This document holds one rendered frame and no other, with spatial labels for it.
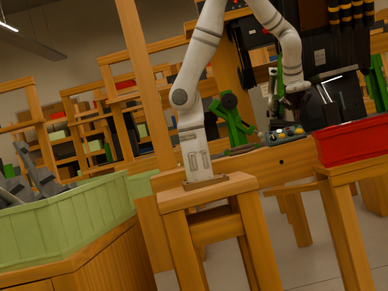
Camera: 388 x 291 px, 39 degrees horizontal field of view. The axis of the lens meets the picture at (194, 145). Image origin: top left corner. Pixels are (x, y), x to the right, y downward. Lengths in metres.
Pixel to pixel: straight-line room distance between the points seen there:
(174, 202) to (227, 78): 1.16
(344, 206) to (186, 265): 0.56
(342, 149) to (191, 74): 0.57
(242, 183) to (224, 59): 1.15
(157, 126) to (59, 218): 1.27
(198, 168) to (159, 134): 0.94
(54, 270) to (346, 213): 0.95
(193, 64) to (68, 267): 0.75
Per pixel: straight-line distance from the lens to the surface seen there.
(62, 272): 1.55
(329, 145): 1.93
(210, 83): 2.85
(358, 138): 1.94
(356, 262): 1.96
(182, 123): 1.85
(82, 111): 12.05
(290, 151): 2.18
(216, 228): 1.77
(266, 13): 1.89
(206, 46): 1.82
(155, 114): 2.75
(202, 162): 1.84
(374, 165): 1.92
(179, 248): 1.75
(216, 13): 1.85
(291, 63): 2.00
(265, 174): 2.17
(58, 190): 2.11
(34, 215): 1.56
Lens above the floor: 1.04
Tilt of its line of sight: 2 degrees down
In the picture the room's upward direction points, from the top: 15 degrees counter-clockwise
